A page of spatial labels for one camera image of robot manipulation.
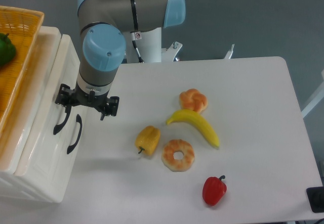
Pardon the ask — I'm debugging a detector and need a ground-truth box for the red bell pepper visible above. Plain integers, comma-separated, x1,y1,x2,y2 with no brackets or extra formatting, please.
202,175,227,206

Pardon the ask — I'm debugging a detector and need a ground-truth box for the black bottom drawer handle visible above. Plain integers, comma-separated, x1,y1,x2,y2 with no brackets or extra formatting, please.
66,114,83,155

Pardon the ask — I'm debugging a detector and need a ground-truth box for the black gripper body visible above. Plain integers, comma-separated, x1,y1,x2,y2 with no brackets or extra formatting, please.
73,87,108,111

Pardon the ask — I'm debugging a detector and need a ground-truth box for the yellow banana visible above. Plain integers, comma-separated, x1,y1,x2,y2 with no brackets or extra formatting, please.
166,109,220,148

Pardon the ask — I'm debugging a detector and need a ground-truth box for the yellow woven basket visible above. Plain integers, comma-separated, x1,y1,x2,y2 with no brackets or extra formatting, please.
1,6,45,131

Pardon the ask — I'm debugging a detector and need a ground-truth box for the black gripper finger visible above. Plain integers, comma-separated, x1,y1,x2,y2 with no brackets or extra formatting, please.
55,83,80,113
96,96,119,121

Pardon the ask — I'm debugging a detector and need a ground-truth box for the white frame at right edge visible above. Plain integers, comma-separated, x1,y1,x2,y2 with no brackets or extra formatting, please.
301,70,323,118

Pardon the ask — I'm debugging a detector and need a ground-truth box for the yellow bell pepper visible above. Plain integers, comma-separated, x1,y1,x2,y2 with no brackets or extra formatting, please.
135,125,161,156

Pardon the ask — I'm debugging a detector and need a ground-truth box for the green bell pepper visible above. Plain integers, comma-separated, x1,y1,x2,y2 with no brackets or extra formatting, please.
1,33,16,66

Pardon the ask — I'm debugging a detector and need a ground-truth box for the white drawer cabinet frame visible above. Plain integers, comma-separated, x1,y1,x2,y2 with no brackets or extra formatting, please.
1,26,61,200

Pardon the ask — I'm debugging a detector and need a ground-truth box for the ring-shaped bread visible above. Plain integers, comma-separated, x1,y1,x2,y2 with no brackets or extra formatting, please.
161,139,195,172

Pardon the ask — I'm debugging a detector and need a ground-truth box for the black top drawer handle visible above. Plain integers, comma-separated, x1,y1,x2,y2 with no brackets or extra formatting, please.
53,106,71,135

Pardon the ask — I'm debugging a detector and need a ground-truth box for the black device at table edge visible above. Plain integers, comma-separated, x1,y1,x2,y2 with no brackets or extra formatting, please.
306,186,324,213

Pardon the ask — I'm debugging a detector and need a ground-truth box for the black drawer handle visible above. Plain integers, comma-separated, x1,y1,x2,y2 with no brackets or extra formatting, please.
53,106,71,135
66,114,83,155

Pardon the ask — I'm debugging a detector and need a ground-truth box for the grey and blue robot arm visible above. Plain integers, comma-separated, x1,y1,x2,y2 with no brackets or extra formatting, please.
55,0,186,116

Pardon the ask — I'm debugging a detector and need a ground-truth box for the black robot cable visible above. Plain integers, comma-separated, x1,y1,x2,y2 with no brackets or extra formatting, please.
131,31,145,63

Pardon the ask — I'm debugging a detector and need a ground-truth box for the knotted bread roll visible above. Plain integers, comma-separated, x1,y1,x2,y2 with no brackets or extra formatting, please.
179,88,209,113

